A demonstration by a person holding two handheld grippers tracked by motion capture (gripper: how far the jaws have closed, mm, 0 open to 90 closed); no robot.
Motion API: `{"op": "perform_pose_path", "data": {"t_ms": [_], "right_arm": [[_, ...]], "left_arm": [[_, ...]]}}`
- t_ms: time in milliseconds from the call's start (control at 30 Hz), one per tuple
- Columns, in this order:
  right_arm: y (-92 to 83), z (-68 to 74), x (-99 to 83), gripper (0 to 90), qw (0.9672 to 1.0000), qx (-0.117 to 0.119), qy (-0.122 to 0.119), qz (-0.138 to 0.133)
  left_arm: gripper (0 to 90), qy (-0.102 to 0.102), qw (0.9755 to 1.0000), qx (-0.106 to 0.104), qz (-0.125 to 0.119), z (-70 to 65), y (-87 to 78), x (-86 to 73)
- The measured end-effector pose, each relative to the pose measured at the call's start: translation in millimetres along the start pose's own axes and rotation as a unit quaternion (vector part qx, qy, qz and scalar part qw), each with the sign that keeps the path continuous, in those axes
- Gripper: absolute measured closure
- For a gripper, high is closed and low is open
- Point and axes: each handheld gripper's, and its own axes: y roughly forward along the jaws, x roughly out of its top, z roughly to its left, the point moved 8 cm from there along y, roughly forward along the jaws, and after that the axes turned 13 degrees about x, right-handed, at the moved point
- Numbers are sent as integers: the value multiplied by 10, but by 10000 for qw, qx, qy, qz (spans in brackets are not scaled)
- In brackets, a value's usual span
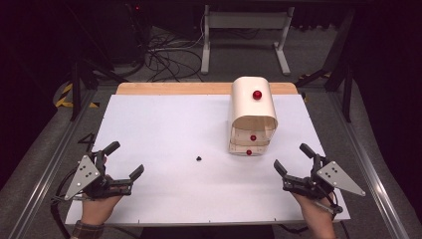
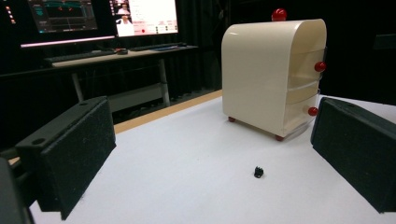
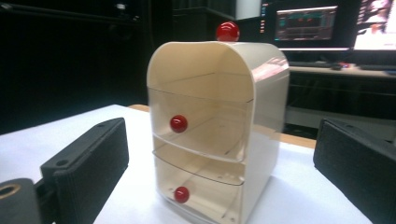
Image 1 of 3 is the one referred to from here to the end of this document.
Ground cream mini drawer cabinet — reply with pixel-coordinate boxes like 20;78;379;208
228;76;279;157

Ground black metal stand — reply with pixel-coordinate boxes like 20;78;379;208
68;3;130;122
295;8;354;123

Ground person's right hand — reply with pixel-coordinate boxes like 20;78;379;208
292;192;336;231

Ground white table cover sheet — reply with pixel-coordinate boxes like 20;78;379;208
65;94;351;227

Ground yellow black hazard tape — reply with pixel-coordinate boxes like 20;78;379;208
54;82;101;110

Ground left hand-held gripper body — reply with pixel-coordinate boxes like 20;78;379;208
64;150;133;202

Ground aluminium floor rail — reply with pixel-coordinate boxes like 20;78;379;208
326;89;411;239
8;89;98;239

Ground white metal table frame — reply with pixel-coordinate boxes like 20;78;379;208
200;3;296;76

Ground black equipment case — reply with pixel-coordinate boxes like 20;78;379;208
89;1;150;66

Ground person's left hand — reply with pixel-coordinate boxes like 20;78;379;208
81;194;123;227

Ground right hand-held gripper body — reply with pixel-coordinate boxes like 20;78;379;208
282;152;366;200

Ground bundle of floor cables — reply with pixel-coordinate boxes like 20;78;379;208
145;19;205;84

